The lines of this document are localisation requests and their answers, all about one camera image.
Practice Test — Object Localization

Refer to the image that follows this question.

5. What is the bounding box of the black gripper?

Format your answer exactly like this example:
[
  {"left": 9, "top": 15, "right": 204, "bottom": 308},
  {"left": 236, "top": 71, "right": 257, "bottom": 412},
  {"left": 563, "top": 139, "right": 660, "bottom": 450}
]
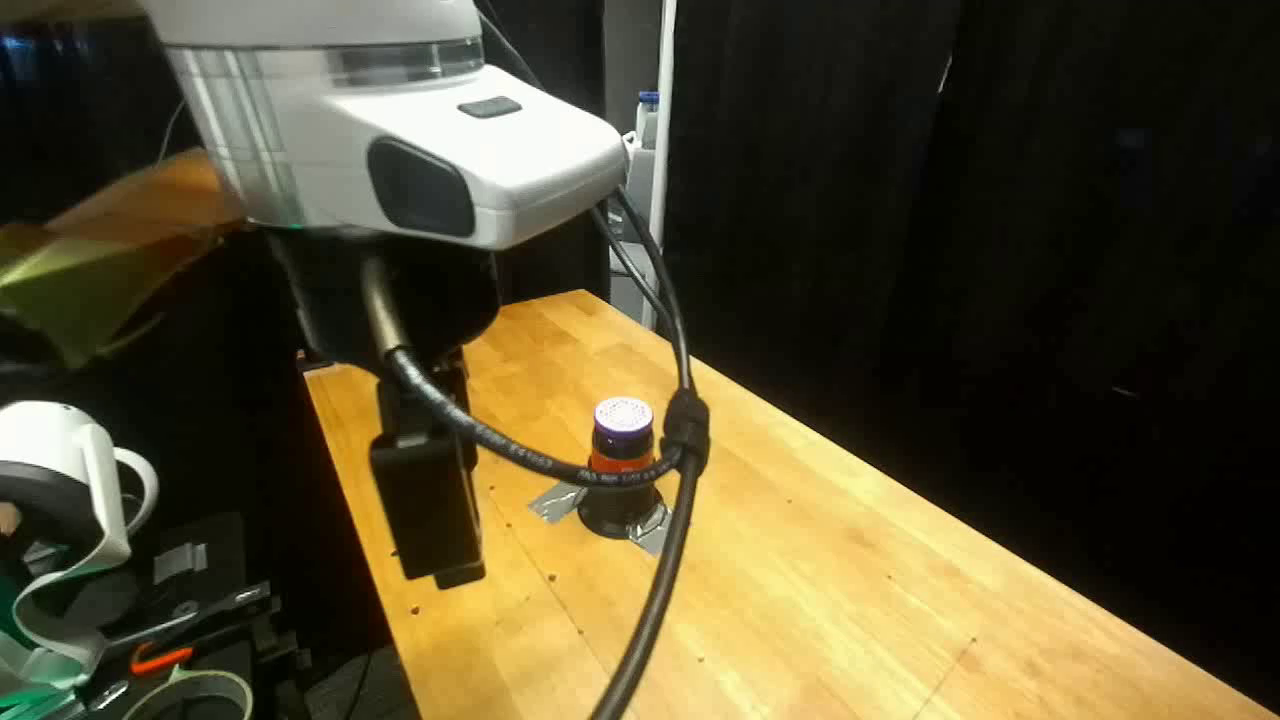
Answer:
[{"left": 261, "top": 229, "right": 508, "bottom": 592}]

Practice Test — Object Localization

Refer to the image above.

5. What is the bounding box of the orange handled tool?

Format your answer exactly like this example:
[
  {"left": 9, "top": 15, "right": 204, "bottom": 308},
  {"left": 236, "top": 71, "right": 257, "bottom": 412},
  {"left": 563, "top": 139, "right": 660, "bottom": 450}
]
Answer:
[{"left": 129, "top": 643, "right": 200, "bottom": 680}]

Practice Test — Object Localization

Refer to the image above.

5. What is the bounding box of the black equipment case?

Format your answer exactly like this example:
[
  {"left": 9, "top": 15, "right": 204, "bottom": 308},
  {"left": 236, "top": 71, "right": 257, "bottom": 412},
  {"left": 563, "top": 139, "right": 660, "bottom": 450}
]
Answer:
[{"left": 71, "top": 507, "right": 314, "bottom": 720}]

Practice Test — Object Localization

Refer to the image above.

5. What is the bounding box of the bottle with blue cap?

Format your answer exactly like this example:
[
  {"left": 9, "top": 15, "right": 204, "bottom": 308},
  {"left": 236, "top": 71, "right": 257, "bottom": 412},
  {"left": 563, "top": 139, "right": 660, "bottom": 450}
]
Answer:
[{"left": 630, "top": 84, "right": 667, "bottom": 151}]

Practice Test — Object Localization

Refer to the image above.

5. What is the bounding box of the white headset device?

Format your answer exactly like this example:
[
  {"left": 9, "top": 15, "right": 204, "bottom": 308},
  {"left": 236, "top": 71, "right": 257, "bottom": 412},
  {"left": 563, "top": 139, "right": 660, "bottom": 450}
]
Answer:
[{"left": 0, "top": 394, "right": 165, "bottom": 576}]

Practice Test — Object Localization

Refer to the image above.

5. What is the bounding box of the white vertical pole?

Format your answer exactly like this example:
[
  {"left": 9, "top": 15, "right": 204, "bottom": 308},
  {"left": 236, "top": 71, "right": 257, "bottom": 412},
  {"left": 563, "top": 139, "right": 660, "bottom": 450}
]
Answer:
[{"left": 600, "top": 0, "right": 682, "bottom": 332}]

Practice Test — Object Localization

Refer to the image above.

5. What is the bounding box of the clear tape roll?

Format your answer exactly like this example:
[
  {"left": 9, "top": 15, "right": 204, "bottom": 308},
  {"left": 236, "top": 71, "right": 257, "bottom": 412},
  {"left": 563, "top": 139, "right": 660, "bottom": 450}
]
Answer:
[{"left": 119, "top": 663, "right": 261, "bottom": 720}]

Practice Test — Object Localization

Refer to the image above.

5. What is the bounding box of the grey tape piece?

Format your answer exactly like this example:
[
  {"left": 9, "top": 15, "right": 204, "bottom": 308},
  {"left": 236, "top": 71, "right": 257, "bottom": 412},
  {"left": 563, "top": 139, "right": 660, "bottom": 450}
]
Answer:
[
  {"left": 626, "top": 513, "right": 677, "bottom": 558},
  {"left": 529, "top": 481, "right": 591, "bottom": 522}
]

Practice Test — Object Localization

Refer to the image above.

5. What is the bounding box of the black curtain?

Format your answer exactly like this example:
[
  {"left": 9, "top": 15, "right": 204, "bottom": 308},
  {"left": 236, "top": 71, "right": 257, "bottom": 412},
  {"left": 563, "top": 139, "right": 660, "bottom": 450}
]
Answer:
[{"left": 660, "top": 0, "right": 1280, "bottom": 696}]

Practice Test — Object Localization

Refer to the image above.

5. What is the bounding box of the green translucent strap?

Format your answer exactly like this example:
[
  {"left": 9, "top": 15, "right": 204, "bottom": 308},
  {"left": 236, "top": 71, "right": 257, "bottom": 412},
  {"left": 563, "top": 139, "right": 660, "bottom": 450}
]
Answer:
[{"left": 0, "top": 557, "right": 113, "bottom": 712}]

